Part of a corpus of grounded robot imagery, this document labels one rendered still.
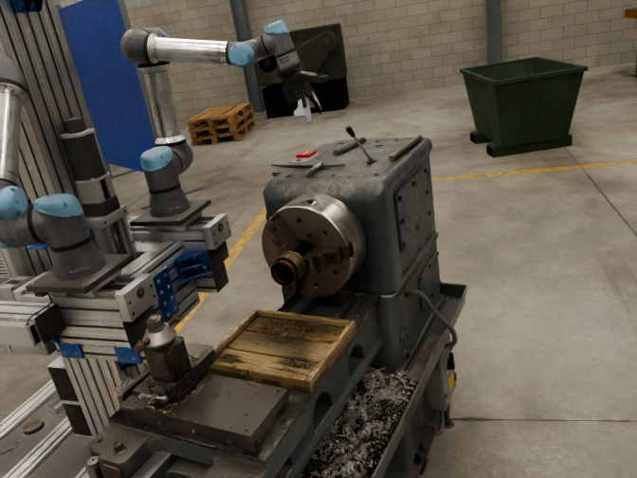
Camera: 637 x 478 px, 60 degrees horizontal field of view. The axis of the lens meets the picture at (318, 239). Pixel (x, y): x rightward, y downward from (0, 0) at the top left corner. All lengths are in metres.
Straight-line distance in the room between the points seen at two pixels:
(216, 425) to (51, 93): 1.19
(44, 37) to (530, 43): 10.46
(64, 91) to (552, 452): 2.25
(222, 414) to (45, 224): 0.77
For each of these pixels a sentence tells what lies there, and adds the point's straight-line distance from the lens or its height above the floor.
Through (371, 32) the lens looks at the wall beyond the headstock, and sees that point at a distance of 11.71.
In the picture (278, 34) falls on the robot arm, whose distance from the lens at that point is 2.01.
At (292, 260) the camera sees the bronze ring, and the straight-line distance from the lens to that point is 1.62.
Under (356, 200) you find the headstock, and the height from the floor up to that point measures 1.20.
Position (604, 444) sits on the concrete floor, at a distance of 2.64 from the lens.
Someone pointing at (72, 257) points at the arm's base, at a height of 1.23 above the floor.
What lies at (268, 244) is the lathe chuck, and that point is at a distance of 1.79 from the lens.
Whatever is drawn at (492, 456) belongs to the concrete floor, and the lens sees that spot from 2.53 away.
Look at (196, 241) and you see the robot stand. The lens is 2.10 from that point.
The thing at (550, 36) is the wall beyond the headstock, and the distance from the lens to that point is 11.85.
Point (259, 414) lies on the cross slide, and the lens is 1.30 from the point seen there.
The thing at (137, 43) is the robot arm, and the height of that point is 1.76.
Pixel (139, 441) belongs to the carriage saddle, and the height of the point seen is 0.91.
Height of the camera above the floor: 1.77
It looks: 22 degrees down
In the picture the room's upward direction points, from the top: 10 degrees counter-clockwise
